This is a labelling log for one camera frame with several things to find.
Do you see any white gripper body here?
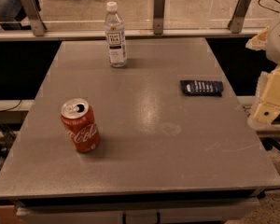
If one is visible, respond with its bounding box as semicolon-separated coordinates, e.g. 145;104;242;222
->
260;64;280;110

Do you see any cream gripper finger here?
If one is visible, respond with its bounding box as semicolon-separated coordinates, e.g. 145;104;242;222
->
245;27;269;51
247;100;280;129

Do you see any clear plastic water bottle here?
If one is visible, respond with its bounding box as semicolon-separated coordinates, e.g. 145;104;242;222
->
105;2;127;68

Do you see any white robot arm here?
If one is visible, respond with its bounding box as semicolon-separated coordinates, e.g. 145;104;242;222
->
245;13;280;129

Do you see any dark blue snack packet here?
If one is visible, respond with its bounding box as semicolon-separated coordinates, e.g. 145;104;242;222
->
180;80;224;97

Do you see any red Coca-Cola can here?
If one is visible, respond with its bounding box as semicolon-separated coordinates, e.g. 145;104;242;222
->
61;98;100;153

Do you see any cardboard box corner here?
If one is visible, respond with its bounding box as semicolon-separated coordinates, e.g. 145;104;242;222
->
0;201;25;224

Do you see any right metal bracket post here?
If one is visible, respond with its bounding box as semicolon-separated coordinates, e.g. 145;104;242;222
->
228;0;252;34

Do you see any metal bracket post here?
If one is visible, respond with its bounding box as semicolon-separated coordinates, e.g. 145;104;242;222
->
228;0;252;34
21;0;46;36
153;0;165;35

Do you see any middle metal bracket post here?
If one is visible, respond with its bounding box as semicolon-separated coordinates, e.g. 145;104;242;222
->
153;0;165;35

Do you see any left metal bracket post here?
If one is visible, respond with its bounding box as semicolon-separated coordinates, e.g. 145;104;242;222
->
21;0;46;36

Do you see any black cable left side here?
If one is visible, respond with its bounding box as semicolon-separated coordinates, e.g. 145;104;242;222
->
0;99;23;113

